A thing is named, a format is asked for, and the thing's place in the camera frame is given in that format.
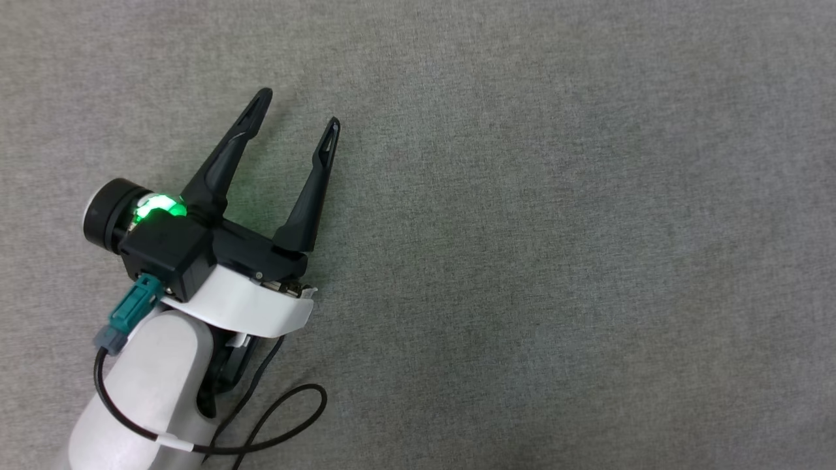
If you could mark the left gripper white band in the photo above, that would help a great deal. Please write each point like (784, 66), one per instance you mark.
(248, 303)

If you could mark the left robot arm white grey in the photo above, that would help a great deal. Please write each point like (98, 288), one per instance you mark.
(150, 391)

